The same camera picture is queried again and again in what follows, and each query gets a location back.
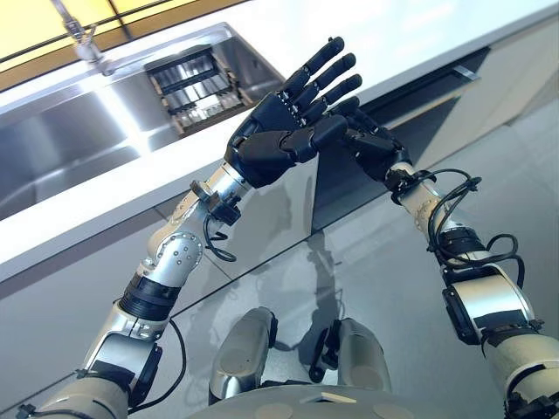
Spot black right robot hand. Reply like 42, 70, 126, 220
342, 107, 414, 182

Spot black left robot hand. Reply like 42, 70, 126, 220
223, 37, 363, 189

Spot dark dishwasher front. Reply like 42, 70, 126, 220
312, 46, 493, 233

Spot glossy grey cabinet front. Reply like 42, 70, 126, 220
0, 157, 320, 419

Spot sink dish rack basket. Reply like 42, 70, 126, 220
142, 45, 255, 134

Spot beige cabinet door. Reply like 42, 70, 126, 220
473, 17, 559, 128

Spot stainless steel sink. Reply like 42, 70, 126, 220
0, 21, 290, 223

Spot silver left robot leg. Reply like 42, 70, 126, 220
208, 306, 280, 406

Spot silver robot leg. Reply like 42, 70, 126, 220
308, 317, 393, 393
208, 306, 280, 406

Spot silver right robot leg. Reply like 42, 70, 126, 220
308, 317, 393, 393

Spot chrome faucet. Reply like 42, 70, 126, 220
49, 0, 120, 76

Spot grey robot torso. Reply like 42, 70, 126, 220
185, 379, 440, 419

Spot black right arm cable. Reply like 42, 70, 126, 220
410, 168, 526, 289

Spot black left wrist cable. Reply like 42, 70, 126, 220
202, 208, 238, 264

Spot silver recessed handle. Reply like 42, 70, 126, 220
451, 64, 482, 84

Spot black window frame bar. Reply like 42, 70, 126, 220
0, 0, 245, 65

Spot black left elbow cable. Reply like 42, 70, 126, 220
148, 317, 188, 405

